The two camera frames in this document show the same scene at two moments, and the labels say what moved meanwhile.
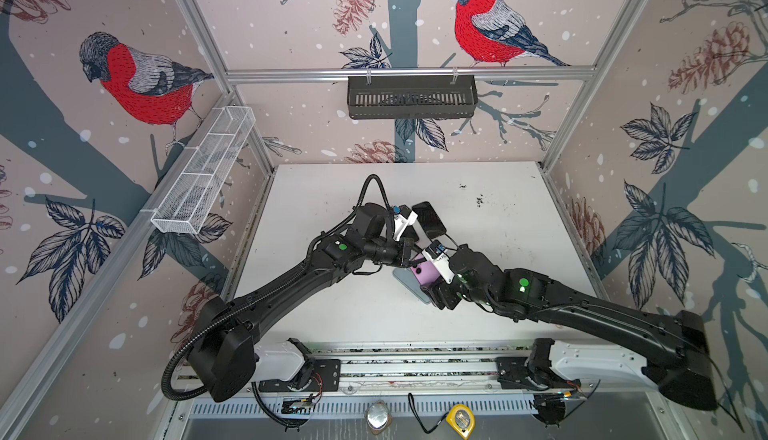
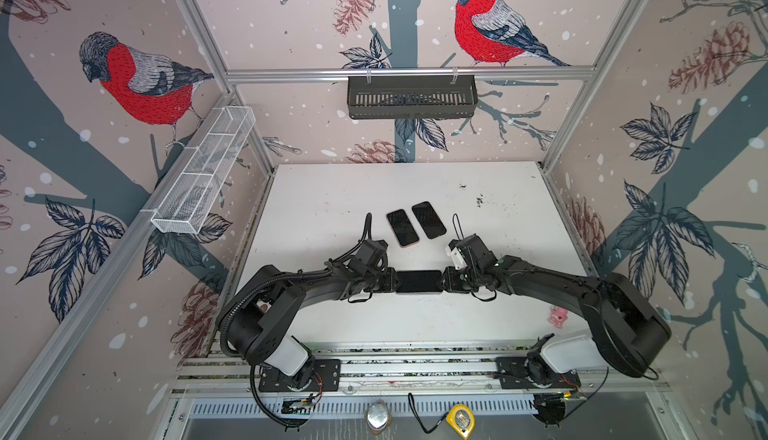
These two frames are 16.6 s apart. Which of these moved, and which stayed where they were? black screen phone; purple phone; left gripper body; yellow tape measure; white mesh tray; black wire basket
Moved: left gripper body; purple phone
Stayed: black screen phone; black wire basket; white mesh tray; yellow tape measure
